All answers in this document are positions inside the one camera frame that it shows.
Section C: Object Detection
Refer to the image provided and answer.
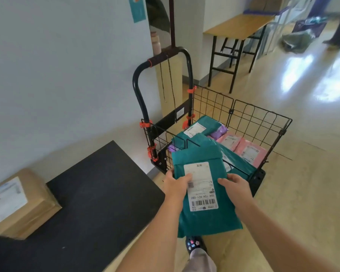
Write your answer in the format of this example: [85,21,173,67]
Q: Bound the black low metal table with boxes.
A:
[0,141,166,272]

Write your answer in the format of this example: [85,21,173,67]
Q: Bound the dark brown door frame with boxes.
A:
[168,0,176,48]

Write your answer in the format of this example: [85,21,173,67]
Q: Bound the person's right hand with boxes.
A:
[217,173,254,213]

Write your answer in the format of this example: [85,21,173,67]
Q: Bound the grey-green bag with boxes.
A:
[281,29,315,54]

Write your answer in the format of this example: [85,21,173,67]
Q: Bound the person's beige trousers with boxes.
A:
[182,248,217,272]

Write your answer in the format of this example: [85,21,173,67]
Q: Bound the teal wall poster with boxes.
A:
[128,0,147,23]

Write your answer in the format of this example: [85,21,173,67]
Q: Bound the small brown cardboard box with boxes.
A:
[0,168,62,240]

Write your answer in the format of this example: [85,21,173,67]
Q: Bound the beige cabinet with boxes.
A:
[154,46,183,118]

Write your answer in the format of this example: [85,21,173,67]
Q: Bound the person's left forearm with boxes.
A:
[116,201,185,272]

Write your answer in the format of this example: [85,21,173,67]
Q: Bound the pink bottle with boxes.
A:
[150,31,162,56]

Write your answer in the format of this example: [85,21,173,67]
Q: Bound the person's right forearm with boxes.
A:
[238,198,340,272]

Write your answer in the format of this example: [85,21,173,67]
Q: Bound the dark patterned slipper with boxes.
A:
[185,236,207,255]

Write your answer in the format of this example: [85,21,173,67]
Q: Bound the dark green draped cloth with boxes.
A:
[145,0,170,33]

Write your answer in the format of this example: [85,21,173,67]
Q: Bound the dark plastic crate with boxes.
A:
[292,17,328,36]

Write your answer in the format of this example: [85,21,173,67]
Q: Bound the black wire mesh cart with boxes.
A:
[132,46,293,197]

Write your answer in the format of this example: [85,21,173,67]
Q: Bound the wooden table black legs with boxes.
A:
[203,13,275,94]

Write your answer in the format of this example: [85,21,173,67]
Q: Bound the tall brown cardboard box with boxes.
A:
[249,0,289,12]

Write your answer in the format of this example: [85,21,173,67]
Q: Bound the person's left hand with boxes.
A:
[163,170,193,209]

